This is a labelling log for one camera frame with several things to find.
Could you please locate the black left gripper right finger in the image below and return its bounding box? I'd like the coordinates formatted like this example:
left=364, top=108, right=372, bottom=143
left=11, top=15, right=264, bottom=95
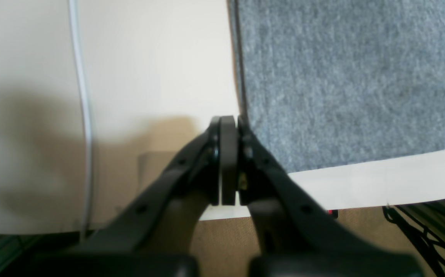
left=238, top=117, right=423, bottom=277

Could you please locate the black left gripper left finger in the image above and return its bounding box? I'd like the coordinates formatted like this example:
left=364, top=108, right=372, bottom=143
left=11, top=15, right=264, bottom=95
left=27, top=117, right=221, bottom=277

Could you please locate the grey t-shirt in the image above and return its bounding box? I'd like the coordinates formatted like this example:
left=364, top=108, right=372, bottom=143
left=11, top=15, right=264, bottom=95
left=228, top=0, right=445, bottom=172

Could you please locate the white coiled charging cable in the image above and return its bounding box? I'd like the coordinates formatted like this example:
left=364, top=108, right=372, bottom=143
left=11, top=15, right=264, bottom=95
left=68, top=0, right=94, bottom=241

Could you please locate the black cable bundle on floor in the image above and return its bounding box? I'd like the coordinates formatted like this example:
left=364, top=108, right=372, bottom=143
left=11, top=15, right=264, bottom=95
left=382, top=198, right=445, bottom=277

